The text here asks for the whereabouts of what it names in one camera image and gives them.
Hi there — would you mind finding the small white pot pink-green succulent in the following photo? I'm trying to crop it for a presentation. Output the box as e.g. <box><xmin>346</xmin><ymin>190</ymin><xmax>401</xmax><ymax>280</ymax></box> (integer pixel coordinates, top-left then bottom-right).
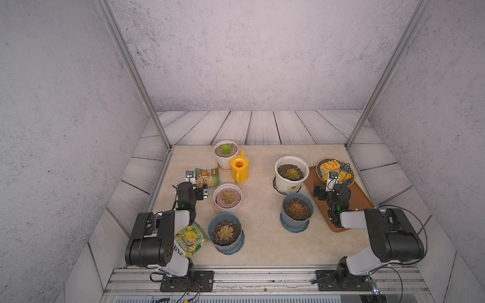
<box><xmin>213</xmin><ymin>184</ymin><xmax>243</xmax><ymax>215</ymax></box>

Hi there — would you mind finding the blue pot red succulent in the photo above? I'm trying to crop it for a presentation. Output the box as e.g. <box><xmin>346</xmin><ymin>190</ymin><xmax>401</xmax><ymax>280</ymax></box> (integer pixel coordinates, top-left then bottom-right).
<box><xmin>280</xmin><ymin>193</ymin><xmax>313</xmax><ymax>233</ymax></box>

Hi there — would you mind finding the white pot bright green succulent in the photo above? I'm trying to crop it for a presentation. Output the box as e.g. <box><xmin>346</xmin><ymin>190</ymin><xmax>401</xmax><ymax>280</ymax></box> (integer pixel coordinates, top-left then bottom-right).
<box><xmin>213</xmin><ymin>140</ymin><xmax>239</xmax><ymax>170</ymax></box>

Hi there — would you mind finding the yellow watering can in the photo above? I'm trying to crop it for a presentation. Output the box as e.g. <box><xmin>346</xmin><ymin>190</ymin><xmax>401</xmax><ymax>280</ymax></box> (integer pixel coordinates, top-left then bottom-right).
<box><xmin>231</xmin><ymin>150</ymin><xmax>249</xmax><ymax>184</ymax></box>

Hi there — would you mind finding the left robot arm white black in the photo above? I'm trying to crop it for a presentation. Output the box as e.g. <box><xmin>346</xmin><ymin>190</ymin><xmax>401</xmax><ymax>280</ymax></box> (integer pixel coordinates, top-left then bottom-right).
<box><xmin>125</xmin><ymin>182</ymin><xmax>208</xmax><ymax>282</ymax></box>

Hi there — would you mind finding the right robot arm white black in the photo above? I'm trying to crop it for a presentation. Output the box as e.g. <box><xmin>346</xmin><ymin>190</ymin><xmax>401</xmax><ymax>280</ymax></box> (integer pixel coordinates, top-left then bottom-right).
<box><xmin>312</xmin><ymin>181</ymin><xmax>425</xmax><ymax>291</ymax></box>

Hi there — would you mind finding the large white round pot succulent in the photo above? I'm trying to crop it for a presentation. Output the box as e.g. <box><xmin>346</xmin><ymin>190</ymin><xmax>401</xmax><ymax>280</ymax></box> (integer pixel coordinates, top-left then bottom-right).
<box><xmin>274</xmin><ymin>156</ymin><xmax>309</xmax><ymax>195</ymax></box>

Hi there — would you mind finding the brown tray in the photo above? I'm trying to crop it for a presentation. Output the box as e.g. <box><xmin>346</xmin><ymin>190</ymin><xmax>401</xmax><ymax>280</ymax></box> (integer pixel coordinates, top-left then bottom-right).
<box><xmin>304</xmin><ymin>166</ymin><xmax>374</xmax><ymax>232</ymax></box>

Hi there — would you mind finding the yellow bread roll lower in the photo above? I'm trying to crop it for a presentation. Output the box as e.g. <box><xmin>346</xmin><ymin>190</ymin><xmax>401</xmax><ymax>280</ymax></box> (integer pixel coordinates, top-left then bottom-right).
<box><xmin>322</xmin><ymin>170</ymin><xmax>353</xmax><ymax>183</ymax></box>

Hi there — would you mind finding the yellow bread roll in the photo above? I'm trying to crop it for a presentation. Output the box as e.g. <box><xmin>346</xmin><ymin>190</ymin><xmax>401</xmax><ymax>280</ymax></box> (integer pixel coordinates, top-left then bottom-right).
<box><xmin>320</xmin><ymin>160</ymin><xmax>342</xmax><ymax>172</ymax></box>
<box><xmin>322</xmin><ymin>170</ymin><xmax>353</xmax><ymax>183</ymax></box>

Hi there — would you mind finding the green orange snack packet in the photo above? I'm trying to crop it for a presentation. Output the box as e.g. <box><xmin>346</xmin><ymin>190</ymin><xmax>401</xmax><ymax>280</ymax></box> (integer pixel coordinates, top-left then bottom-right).
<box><xmin>195</xmin><ymin>167</ymin><xmax>221</xmax><ymax>187</ymax></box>

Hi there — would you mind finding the yellow bread roll upper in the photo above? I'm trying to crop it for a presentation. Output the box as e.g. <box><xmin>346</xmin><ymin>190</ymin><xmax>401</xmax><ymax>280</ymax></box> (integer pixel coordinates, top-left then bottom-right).
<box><xmin>320</xmin><ymin>160</ymin><xmax>342</xmax><ymax>172</ymax></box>

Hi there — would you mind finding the blue patterned plate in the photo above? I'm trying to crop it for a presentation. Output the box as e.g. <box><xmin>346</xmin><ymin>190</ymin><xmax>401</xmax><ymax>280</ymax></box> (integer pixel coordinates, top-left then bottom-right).
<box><xmin>316</xmin><ymin>158</ymin><xmax>355</xmax><ymax>186</ymax></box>

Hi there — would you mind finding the green yellow candy bag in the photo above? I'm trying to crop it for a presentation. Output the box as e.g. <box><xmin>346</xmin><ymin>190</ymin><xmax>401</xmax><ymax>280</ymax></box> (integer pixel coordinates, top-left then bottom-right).
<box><xmin>174</xmin><ymin>222</ymin><xmax>209</xmax><ymax>258</ymax></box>

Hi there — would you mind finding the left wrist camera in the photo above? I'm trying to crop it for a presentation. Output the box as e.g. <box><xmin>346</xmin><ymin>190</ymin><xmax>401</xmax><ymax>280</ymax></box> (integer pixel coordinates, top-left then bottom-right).
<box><xmin>185</xmin><ymin>170</ymin><xmax>196</xmax><ymax>184</ymax></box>

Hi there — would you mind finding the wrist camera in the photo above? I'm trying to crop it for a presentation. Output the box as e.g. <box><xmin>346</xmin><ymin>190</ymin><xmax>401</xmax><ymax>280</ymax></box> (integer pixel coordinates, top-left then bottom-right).
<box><xmin>326</xmin><ymin>171</ymin><xmax>339</xmax><ymax>192</ymax></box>
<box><xmin>185</xmin><ymin>170</ymin><xmax>196</xmax><ymax>184</ymax></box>

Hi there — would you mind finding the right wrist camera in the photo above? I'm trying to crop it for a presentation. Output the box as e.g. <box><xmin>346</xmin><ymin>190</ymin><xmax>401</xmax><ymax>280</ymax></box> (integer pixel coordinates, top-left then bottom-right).
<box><xmin>326</xmin><ymin>171</ymin><xmax>339</xmax><ymax>192</ymax></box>

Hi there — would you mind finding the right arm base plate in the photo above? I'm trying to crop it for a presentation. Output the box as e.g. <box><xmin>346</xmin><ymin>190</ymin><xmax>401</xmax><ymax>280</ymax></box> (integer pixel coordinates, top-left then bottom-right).
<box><xmin>311</xmin><ymin>270</ymin><xmax>374</xmax><ymax>292</ymax></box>

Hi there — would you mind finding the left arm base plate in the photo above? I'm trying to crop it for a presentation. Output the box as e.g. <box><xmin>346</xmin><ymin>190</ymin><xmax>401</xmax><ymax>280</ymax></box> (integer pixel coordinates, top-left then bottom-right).
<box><xmin>160</xmin><ymin>270</ymin><xmax>214</xmax><ymax>293</ymax></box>

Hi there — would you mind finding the front aluminium rail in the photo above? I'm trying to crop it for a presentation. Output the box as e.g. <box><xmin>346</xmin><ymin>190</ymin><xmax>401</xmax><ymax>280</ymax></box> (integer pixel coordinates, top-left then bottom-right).
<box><xmin>101</xmin><ymin>265</ymin><xmax>434</xmax><ymax>302</ymax></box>

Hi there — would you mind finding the right aluminium frame post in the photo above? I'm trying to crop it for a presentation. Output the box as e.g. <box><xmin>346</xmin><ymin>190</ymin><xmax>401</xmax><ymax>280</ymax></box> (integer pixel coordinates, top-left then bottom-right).
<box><xmin>345</xmin><ymin>0</ymin><xmax>431</xmax><ymax>151</ymax></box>

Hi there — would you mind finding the aluminium frame post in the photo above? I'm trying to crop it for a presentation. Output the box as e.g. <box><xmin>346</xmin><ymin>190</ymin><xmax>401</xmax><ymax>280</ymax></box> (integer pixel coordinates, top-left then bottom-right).
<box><xmin>96</xmin><ymin>0</ymin><xmax>172</xmax><ymax>150</ymax></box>
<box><xmin>345</xmin><ymin>0</ymin><xmax>431</xmax><ymax>151</ymax></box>

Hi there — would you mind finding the left aluminium frame post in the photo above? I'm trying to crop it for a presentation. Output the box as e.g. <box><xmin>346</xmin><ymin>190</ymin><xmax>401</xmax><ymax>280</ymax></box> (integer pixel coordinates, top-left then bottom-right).
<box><xmin>96</xmin><ymin>0</ymin><xmax>172</xmax><ymax>150</ymax></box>

